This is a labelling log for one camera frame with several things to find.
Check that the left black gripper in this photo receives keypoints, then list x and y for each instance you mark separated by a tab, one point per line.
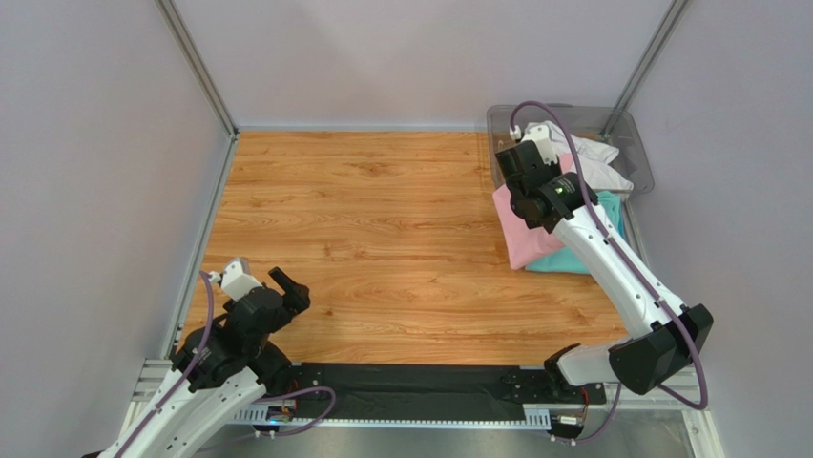
297	297

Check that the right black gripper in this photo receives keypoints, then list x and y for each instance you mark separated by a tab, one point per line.
515	165

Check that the pink t shirt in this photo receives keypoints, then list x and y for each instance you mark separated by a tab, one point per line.
524	244

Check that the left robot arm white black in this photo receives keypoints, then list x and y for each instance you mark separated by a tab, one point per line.
222	367

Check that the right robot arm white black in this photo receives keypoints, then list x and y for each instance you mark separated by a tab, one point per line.
665	335

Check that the crumpled white t shirt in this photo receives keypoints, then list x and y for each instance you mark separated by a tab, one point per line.
595	158

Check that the folded teal t shirt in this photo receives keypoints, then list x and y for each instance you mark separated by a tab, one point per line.
592	241

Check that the clear plastic bin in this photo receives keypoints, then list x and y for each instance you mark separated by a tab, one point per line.
601	124

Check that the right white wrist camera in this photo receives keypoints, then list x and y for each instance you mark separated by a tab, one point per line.
539	135

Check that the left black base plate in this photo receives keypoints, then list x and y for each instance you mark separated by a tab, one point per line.
306	375

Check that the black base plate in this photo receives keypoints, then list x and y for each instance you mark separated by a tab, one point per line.
538	386
306	375

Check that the right aluminium corner post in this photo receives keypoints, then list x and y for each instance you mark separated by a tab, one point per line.
647	61

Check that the aluminium corner post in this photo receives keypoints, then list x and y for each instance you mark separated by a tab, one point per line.
647	61
186	43

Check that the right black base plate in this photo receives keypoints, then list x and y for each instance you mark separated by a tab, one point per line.
538	386

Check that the left aluminium corner post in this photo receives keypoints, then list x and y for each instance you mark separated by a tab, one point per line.
186	43

